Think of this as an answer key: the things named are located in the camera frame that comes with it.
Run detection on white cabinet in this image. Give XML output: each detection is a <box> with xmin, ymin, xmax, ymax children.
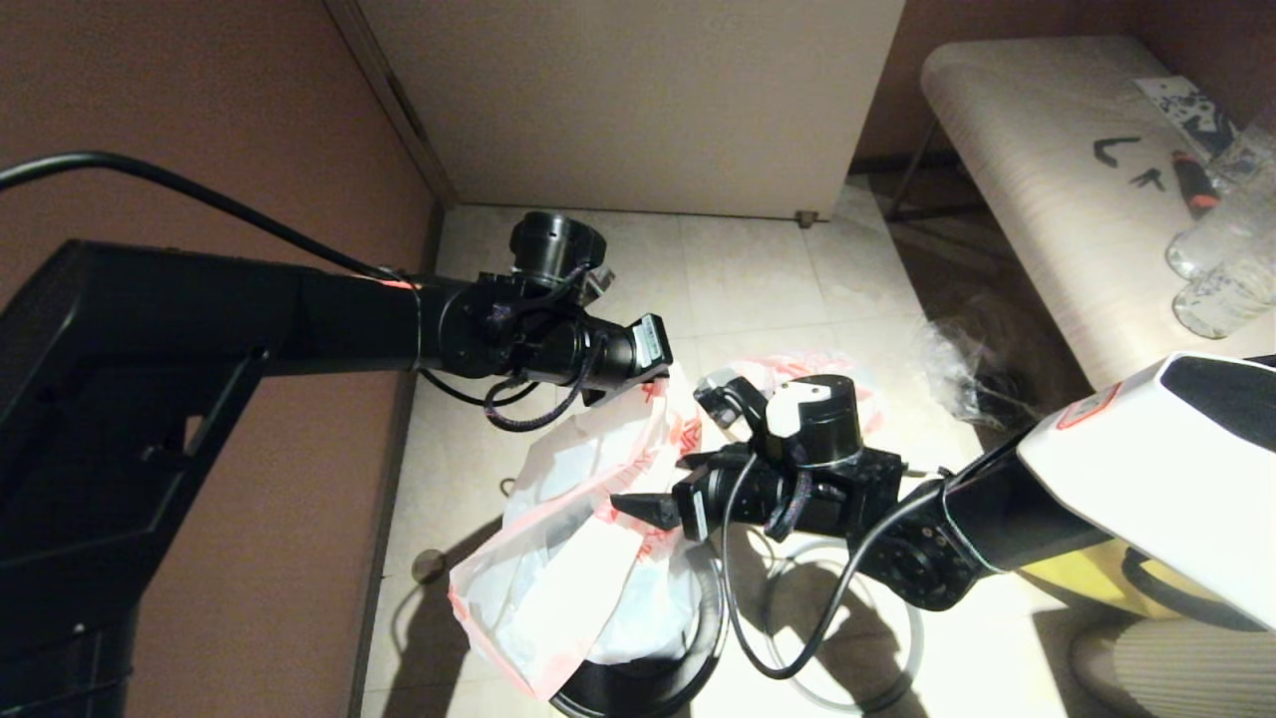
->
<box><xmin>357</xmin><ymin>0</ymin><xmax>909</xmax><ymax>230</ymax></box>

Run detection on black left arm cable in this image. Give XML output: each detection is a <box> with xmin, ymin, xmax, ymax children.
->
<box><xmin>0</xmin><ymin>151</ymin><xmax>402</xmax><ymax>286</ymax></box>

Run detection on red-printed plastic bag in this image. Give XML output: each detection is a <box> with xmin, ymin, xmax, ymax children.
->
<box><xmin>447</xmin><ymin>377</ymin><xmax>721</xmax><ymax>701</ymax></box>

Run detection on beige ribbed cylinder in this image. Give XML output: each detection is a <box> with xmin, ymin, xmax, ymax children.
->
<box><xmin>1071</xmin><ymin>616</ymin><xmax>1276</xmax><ymax>718</ymax></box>

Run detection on white wood-grain table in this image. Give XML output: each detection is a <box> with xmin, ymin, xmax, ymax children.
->
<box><xmin>885</xmin><ymin>37</ymin><xmax>1276</xmax><ymax>392</ymax></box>

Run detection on red and black tool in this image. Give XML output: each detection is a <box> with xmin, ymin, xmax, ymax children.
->
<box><xmin>1170</xmin><ymin>150</ymin><xmax>1223</xmax><ymax>216</ymax></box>

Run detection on clear plastic water bottle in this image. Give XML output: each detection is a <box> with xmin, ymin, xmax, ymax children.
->
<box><xmin>1172</xmin><ymin>254</ymin><xmax>1276</xmax><ymax>341</ymax></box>
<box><xmin>1166</xmin><ymin>105</ymin><xmax>1276</xmax><ymax>282</ymax></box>

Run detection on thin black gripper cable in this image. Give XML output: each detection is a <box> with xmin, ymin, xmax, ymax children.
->
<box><xmin>720</xmin><ymin>467</ymin><xmax>950</xmax><ymax>682</ymax></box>

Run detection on blue printed paper sheet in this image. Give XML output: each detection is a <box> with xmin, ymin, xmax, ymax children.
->
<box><xmin>1134</xmin><ymin>75</ymin><xmax>1250</xmax><ymax>161</ymax></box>

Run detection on red-printed bag holding bottles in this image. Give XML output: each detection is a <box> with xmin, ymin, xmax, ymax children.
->
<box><xmin>710</xmin><ymin>349</ymin><xmax>886</xmax><ymax>442</ymax></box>

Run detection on grey bin rim ring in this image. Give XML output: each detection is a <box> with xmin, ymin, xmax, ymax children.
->
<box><xmin>762</xmin><ymin>538</ymin><xmax>925</xmax><ymax>715</ymax></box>

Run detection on black and white wrist camera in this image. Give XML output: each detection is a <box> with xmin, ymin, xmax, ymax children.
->
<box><xmin>694</xmin><ymin>369</ymin><xmax>769</xmax><ymax>436</ymax></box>

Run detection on braided black gripper cable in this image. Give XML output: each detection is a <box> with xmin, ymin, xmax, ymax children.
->
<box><xmin>482</xmin><ymin>334</ymin><xmax>605</xmax><ymax>434</ymax></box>

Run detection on crumpled clear plastic wrap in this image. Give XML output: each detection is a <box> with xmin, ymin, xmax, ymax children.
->
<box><xmin>915</xmin><ymin>317</ymin><xmax>1040</xmax><ymax>432</ymax></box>

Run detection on black trash bin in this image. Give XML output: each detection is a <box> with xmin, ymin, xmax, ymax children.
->
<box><xmin>546</xmin><ymin>543</ymin><xmax>731</xmax><ymax>718</ymax></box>

